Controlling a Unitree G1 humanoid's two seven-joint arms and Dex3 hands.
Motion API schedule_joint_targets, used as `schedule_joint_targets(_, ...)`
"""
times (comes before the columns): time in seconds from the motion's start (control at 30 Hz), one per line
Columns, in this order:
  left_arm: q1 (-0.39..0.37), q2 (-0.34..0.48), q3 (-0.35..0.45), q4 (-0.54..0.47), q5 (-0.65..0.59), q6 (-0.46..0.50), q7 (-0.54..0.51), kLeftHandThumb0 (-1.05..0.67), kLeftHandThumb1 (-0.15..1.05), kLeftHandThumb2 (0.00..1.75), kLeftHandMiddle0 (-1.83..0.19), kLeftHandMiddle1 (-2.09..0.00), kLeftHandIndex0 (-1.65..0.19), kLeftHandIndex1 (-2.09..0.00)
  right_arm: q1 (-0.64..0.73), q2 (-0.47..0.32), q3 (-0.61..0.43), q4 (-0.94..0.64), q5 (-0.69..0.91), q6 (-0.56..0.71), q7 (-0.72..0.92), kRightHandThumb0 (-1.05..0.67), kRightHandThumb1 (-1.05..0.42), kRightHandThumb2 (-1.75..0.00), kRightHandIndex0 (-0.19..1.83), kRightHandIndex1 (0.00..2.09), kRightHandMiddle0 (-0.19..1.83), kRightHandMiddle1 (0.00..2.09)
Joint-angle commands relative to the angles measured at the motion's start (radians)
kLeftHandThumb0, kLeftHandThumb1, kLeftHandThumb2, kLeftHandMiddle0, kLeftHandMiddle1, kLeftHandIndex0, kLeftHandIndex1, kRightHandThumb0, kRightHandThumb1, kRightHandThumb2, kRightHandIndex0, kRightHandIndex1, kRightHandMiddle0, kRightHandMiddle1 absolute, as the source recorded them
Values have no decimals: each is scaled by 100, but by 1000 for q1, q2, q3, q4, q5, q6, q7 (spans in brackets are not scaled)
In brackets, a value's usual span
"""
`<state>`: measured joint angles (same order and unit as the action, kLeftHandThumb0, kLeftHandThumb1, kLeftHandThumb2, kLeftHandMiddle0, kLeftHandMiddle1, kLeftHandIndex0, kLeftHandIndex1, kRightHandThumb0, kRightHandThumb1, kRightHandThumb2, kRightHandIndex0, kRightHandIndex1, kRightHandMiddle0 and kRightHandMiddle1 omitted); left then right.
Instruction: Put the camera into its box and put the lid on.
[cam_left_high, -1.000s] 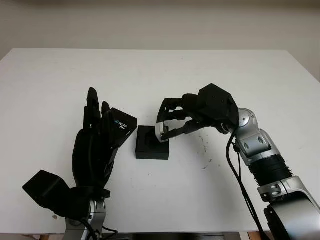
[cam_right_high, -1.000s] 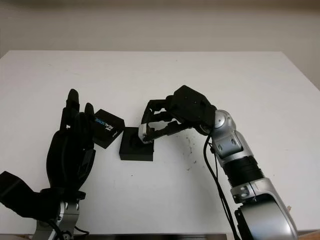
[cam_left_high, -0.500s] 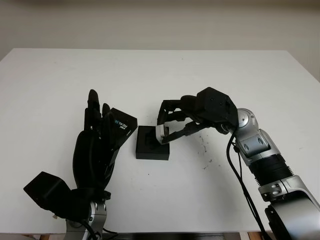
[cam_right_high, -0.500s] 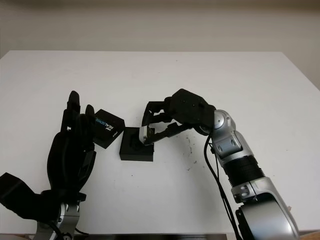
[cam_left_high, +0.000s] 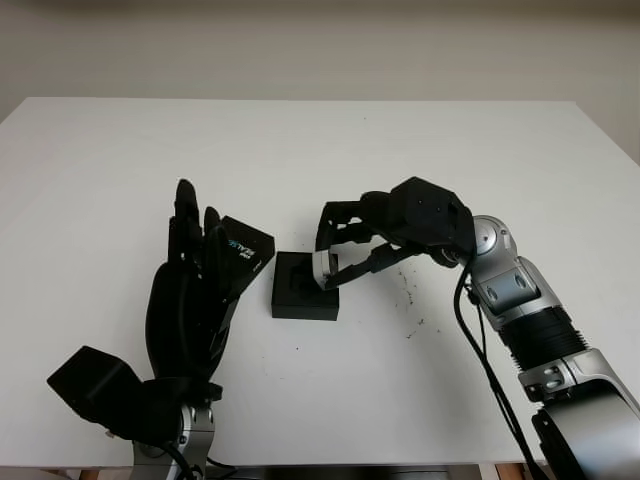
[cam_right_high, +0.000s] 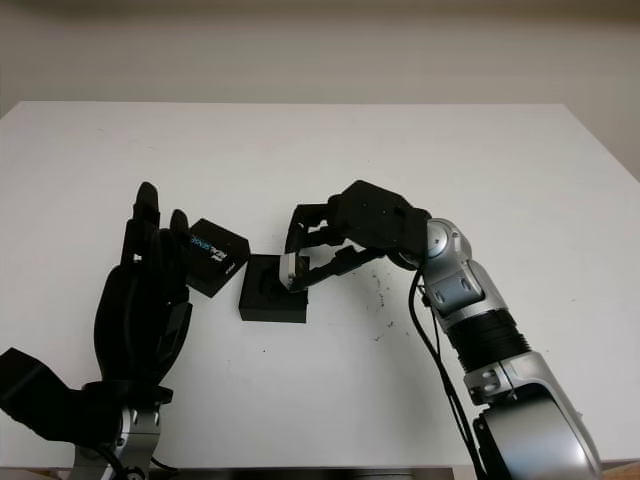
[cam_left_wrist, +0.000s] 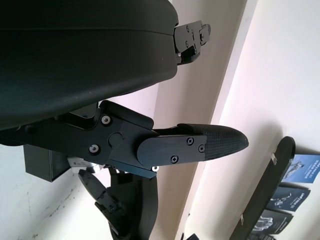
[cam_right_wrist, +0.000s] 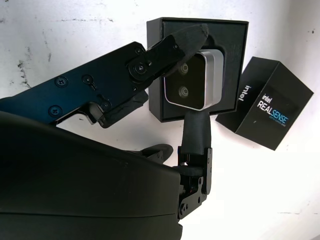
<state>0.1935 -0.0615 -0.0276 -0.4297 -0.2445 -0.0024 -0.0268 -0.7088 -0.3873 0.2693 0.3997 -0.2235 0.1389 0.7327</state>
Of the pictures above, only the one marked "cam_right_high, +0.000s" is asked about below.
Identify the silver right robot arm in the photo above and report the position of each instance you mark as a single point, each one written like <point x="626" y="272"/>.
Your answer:
<point x="480" y="310"/>

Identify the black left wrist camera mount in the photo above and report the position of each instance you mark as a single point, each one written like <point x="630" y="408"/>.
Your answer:
<point x="35" y="395"/>

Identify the black RealSense box lid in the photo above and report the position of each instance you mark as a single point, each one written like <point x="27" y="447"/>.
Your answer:
<point x="220" y="255"/>

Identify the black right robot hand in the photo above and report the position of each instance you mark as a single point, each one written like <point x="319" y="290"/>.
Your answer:
<point x="380" y="220"/>

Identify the black box base with foam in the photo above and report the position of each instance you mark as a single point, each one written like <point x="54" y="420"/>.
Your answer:
<point x="270" y="307"/>

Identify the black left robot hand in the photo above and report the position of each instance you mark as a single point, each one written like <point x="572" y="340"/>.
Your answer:
<point x="135" y="325"/>

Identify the small silver depth camera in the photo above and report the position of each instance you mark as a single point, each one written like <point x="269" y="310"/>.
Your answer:
<point x="289" y="267"/>

